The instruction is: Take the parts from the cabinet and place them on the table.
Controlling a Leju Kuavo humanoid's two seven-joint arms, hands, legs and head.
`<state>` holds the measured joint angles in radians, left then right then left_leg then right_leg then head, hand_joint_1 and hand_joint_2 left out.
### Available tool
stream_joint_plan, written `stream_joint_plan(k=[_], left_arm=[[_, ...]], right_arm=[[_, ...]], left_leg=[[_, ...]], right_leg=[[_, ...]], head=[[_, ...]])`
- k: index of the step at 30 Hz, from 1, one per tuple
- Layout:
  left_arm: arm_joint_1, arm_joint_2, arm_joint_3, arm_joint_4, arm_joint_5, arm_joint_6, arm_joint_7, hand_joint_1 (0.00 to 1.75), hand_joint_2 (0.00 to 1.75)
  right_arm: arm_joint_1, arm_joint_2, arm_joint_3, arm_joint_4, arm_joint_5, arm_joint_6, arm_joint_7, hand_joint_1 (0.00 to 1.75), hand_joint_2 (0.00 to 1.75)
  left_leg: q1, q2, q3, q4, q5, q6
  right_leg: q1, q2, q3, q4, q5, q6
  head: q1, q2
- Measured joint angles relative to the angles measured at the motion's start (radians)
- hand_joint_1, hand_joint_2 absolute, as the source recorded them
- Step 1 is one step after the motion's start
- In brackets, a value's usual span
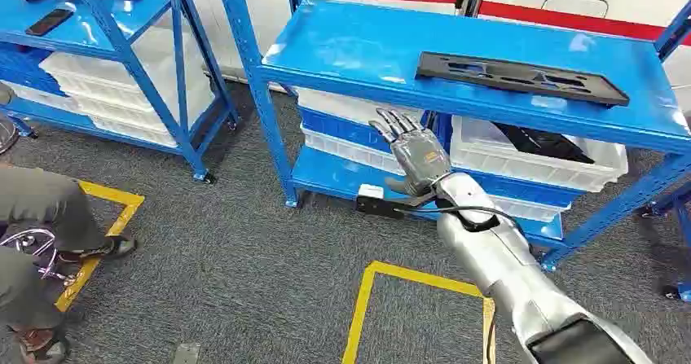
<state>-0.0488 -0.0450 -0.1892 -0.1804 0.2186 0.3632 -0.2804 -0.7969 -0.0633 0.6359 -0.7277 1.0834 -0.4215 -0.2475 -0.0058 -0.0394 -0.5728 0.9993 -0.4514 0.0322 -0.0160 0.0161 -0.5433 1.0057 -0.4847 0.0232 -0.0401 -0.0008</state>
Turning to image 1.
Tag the black smartphone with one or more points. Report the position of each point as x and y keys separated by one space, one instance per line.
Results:
x=49 y=21

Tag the blue metal shelf rack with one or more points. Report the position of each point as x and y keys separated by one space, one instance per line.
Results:
x=351 y=43
x=672 y=32
x=81 y=32

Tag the blue plastic crate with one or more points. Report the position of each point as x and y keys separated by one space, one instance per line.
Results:
x=540 y=191
x=21 y=67
x=340 y=129

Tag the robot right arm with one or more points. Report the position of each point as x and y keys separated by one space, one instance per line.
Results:
x=502 y=264

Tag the yellow floor tape square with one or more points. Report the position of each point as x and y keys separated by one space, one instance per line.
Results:
x=121 y=197
x=361 y=307

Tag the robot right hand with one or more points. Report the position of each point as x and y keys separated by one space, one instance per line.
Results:
x=421 y=159

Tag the black plastic part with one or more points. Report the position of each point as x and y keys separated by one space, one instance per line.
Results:
x=540 y=143

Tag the black stanchion post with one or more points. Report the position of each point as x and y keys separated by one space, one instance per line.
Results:
x=470 y=1

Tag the person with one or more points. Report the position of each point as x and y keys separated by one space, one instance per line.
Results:
x=43 y=199

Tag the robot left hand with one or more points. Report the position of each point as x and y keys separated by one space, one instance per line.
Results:
x=186 y=355

